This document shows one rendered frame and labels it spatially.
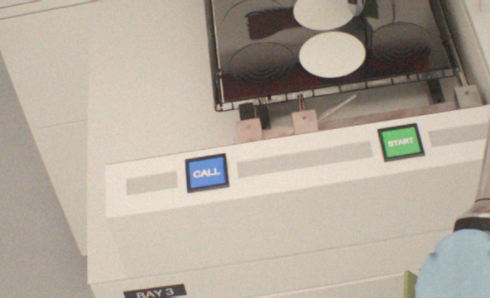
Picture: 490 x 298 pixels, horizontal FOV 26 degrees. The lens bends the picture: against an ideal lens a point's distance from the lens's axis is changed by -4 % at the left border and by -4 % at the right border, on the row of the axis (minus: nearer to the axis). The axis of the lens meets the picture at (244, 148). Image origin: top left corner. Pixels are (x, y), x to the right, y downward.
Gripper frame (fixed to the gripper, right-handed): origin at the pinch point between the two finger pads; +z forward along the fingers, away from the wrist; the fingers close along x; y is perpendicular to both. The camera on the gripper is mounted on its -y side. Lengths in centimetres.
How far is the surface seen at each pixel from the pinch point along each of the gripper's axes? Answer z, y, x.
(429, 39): 1.4, -12.0, 2.8
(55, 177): 55, 69, 6
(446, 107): 3.3, -17.4, 14.6
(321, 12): 1.2, 6.4, 0.9
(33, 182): 91, 98, -16
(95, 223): 9, 28, 44
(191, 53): 9.2, 27.9, 7.0
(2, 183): 91, 107, -13
